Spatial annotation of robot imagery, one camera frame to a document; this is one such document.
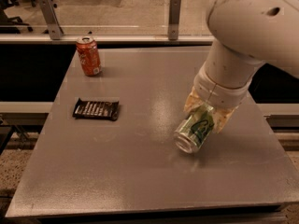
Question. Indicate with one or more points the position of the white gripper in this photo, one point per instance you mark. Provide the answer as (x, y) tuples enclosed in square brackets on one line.
[(218, 94)]

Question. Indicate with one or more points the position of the orange soda can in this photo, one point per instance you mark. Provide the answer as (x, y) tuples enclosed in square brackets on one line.
[(88, 55)]

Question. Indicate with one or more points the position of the green soda can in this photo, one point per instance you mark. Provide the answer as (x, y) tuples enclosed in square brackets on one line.
[(192, 132)]

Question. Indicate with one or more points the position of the metal barrier rail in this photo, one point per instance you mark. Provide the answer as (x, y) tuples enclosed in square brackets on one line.
[(107, 39)]

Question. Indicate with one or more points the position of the metal rail bracket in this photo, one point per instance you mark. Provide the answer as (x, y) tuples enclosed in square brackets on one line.
[(54, 29), (173, 20)]

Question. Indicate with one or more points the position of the middle metal rail bracket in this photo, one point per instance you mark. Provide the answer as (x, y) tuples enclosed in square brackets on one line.
[(173, 20)]

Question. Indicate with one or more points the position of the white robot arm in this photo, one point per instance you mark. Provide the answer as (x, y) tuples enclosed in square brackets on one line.
[(247, 35)]

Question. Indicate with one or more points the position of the dark chocolate bar wrapper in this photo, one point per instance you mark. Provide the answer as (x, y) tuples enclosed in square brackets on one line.
[(96, 110)]

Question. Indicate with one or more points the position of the left metal rail bracket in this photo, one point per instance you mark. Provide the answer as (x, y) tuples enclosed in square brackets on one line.
[(54, 29)]

